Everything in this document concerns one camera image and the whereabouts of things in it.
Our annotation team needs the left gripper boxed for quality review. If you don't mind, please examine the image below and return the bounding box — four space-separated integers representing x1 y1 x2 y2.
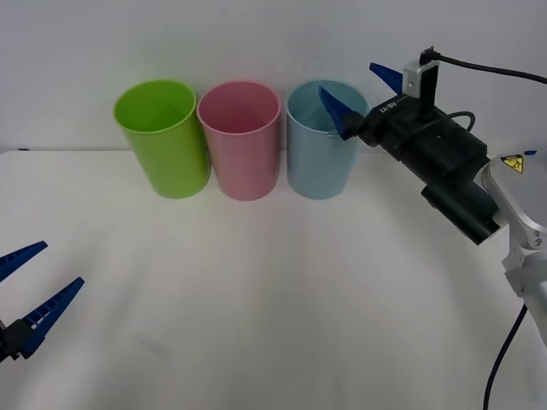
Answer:
0 240 86 364

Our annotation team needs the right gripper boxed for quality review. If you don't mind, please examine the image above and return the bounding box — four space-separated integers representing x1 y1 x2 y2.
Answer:
317 62 455 162

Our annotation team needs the pale blue plastic bin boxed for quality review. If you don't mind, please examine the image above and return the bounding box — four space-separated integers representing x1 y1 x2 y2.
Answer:
285 79 369 201

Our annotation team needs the pink plastic bin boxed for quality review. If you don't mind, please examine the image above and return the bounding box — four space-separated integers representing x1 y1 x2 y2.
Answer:
197 80 283 202

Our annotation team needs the green plastic bin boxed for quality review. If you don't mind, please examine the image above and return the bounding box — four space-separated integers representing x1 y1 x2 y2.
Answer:
113 79 213 200

